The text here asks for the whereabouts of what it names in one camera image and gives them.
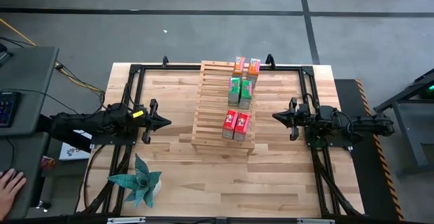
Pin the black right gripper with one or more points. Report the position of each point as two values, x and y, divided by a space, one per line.
300 120

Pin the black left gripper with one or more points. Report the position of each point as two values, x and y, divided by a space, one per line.
151 122

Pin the red Froot Loops cereal box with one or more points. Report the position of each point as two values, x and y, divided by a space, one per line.
242 125
230 122

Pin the green Apple Jacks cereal box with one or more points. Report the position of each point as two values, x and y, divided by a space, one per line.
245 93
234 90

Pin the orange Mini Wheats cereal box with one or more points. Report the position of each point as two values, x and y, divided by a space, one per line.
239 66
253 69

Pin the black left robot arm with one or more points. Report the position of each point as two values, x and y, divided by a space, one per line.
84 124

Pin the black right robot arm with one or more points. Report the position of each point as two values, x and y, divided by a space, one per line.
349 125

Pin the wooden slatted shelf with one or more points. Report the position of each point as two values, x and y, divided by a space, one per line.
210 115

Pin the yellow tag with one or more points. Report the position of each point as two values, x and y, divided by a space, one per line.
137 114

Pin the teal artificial plant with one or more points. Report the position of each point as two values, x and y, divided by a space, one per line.
140 183

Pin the white plant pot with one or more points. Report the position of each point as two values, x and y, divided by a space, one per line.
158 187

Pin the white printed box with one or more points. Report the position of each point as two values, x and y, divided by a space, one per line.
73 151

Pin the black hazard-striped floor mat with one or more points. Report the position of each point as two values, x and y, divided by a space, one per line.
366 183

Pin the small colourful packet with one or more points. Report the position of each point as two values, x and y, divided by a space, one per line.
48 163

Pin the black metal stand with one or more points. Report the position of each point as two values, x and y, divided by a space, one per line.
410 142

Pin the grey desk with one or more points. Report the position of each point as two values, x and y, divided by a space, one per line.
30 81

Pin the black keyboard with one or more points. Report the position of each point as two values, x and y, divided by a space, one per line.
8 108

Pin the person's hand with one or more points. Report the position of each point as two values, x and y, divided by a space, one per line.
10 193

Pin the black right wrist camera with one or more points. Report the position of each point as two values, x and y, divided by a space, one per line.
304 109

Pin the black frame bracket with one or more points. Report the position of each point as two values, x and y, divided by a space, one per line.
165 61
270 61

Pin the silver edge bracket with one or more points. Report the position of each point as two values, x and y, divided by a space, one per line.
126 220
315 221

